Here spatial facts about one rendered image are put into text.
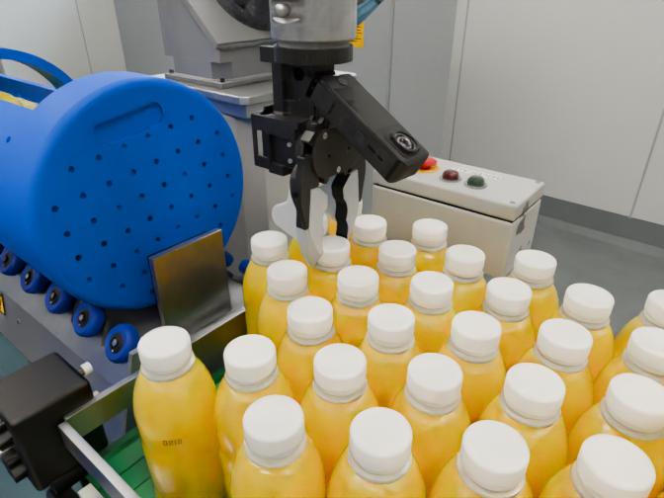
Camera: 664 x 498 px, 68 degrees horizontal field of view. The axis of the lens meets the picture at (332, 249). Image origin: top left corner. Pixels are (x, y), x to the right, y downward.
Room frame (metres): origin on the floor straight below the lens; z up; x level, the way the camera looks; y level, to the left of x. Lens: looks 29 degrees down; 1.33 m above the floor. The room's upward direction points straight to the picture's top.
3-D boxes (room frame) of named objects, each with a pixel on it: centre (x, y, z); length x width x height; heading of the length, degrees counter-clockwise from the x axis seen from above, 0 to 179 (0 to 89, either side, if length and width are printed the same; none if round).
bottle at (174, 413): (0.30, 0.13, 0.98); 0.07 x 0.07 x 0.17
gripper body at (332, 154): (0.48, 0.02, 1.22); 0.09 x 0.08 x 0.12; 51
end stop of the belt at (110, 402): (0.47, 0.12, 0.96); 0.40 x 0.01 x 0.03; 141
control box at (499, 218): (0.62, -0.16, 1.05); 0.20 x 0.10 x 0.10; 51
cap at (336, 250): (0.46, 0.00, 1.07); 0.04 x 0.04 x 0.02
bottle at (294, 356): (0.34, 0.02, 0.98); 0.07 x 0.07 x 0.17
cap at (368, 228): (0.51, -0.04, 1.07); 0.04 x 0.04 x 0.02
